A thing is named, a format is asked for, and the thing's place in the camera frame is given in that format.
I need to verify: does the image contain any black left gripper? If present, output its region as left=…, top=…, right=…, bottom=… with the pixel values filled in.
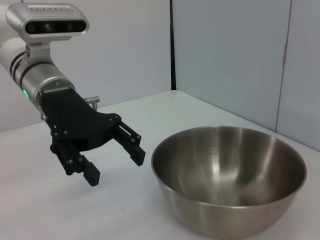
left=39, top=88, right=146, bottom=187

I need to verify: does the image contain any stainless steel bowl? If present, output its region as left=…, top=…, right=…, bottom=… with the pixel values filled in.
left=151, top=125, right=308, bottom=238

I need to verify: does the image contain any silver metal connector stub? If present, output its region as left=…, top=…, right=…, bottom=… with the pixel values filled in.
left=83, top=95, right=101, bottom=110

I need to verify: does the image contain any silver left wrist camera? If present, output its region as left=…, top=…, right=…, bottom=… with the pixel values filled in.
left=5, top=2, right=90, bottom=63

